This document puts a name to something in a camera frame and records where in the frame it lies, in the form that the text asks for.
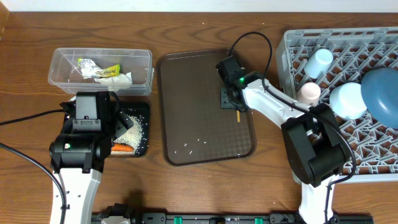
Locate wooden chopstick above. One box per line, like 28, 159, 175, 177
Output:
236, 110, 241, 123

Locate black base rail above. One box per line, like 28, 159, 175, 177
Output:
91, 203, 374, 224

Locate foil snack wrapper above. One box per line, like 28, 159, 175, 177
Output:
77, 58, 102, 79

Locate white napkin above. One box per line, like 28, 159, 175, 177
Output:
95, 72, 132, 92

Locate light blue cup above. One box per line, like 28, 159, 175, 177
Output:
304, 49, 333, 79

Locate yellow green wrapper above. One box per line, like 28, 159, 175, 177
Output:
95, 64, 121, 78

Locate light blue small bowl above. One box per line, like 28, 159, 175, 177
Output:
330, 82, 367, 119

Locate brown serving tray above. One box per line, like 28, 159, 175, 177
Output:
156, 49, 256, 166

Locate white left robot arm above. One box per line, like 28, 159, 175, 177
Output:
49, 91, 134, 223

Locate orange carrot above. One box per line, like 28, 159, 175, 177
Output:
111, 143, 134, 152

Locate grey dishwasher rack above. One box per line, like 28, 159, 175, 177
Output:
275, 27, 397, 183

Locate pink cup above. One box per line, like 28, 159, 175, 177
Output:
297, 82, 321, 106

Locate clear plastic bin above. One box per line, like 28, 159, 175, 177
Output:
48, 48, 154, 96

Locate spilled rice grains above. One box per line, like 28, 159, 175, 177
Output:
111, 108, 149, 155

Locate dark blue bowl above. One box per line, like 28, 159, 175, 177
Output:
361, 68, 397, 129

